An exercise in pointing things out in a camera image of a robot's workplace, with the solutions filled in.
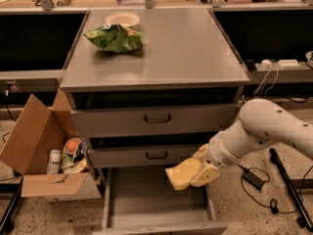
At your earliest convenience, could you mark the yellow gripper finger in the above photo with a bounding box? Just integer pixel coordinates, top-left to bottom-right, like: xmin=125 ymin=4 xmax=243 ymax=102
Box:
xmin=193 ymin=144 xmax=207 ymax=160
xmin=191 ymin=161 xmax=220 ymax=187

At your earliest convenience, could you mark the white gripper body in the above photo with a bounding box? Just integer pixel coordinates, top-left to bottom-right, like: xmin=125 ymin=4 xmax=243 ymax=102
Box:
xmin=205 ymin=131 xmax=242 ymax=168

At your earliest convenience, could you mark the yellow sponge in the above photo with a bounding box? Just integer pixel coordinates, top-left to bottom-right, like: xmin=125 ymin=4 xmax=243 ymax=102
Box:
xmin=165 ymin=158 xmax=201 ymax=191

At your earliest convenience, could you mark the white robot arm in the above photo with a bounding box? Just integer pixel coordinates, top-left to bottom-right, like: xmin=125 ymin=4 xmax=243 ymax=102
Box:
xmin=191 ymin=99 xmax=313 ymax=187

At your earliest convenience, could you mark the grey top drawer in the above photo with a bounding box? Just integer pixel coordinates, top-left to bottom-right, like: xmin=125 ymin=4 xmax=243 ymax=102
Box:
xmin=71 ymin=104 xmax=236 ymax=138

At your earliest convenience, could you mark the grey open bottom drawer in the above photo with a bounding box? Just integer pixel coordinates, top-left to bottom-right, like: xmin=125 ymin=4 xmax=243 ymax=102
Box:
xmin=93 ymin=165 xmax=228 ymax=235

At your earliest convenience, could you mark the grey middle drawer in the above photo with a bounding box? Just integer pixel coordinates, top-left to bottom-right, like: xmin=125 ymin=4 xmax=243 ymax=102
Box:
xmin=87 ymin=144 xmax=201 ymax=168

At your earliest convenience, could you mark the grey metal drawer cabinet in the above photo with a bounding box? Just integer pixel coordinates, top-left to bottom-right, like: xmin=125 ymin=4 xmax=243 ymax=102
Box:
xmin=60 ymin=7 xmax=251 ymax=168

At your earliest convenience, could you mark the black power adapter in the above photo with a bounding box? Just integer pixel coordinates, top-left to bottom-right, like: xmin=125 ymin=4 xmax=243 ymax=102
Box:
xmin=243 ymin=170 xmax=265 ymax=190

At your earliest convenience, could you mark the black metal floor bar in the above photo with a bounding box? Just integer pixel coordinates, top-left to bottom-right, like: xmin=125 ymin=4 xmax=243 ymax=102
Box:
xmin=269 ymin=148 xmax=313 ymax=232

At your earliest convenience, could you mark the white power strip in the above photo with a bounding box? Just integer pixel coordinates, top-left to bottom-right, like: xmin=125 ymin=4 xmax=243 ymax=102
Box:
xmin=256 ymin=60 xmax=301 ymax=71

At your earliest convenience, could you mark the green crumpled chip bag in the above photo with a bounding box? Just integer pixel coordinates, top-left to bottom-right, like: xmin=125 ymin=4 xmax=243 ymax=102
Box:
xmin=83 ymin=24 xmax=144 ymax=53

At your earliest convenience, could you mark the white spray can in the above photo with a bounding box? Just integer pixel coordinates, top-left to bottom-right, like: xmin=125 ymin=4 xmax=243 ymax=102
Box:
xmin=47 ymin=150 xmax=62 ymax=174

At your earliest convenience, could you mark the white paper plate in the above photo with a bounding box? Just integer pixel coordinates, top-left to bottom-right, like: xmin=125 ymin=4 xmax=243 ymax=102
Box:
xmin=105 ymin=12 xmax=140 ymax=27

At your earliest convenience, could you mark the brown cardboard box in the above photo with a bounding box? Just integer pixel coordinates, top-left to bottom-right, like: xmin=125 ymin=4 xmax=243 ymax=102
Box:
xmin=0 ymin=91 xmax=101 ymax=202

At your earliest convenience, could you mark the black power cable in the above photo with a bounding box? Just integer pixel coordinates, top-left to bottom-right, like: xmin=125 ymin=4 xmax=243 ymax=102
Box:
xmin=238 ymin=164 xmax=299 ymax=215

